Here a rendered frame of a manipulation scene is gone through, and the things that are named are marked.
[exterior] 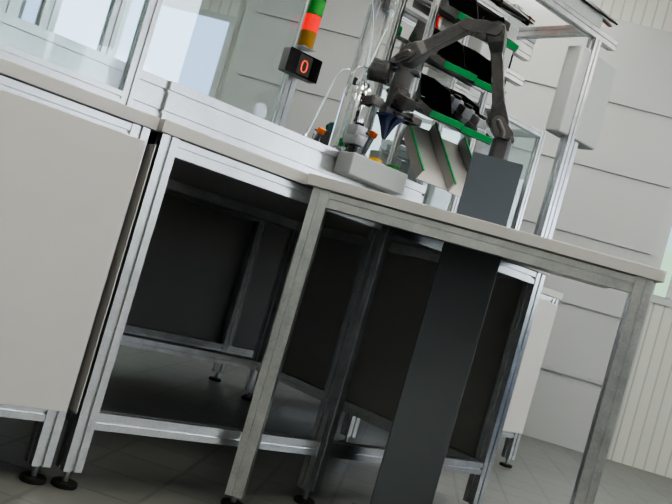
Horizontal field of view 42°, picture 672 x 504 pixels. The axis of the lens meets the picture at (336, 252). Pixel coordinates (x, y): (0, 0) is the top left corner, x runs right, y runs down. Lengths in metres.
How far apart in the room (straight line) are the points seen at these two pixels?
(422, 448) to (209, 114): 1.04
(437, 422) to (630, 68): 4.19
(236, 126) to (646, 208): 4.22
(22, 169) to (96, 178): 0.16
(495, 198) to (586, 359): 3.65
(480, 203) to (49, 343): 1.17
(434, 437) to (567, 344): 3.61
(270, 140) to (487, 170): 0.60
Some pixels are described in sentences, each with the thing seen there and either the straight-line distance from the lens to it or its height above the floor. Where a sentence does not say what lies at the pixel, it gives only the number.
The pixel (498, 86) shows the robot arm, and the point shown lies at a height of 1.26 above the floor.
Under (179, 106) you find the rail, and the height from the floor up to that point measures 0.91.
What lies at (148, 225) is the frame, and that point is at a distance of 2.06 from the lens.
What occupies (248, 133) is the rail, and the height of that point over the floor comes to 0.91.
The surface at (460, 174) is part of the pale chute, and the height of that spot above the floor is 1.07.
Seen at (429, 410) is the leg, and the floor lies 0.35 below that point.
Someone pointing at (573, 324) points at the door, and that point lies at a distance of 5.98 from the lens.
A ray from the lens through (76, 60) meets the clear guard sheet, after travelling 2.02.
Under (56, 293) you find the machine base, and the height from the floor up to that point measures 0.42.
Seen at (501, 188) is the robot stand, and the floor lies 0.98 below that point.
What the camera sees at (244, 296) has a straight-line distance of 4.29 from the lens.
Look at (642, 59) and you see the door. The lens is 6.29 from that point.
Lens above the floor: 0.61
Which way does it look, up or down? 2 degrees up
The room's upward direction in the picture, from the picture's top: 16 degrees clockwise
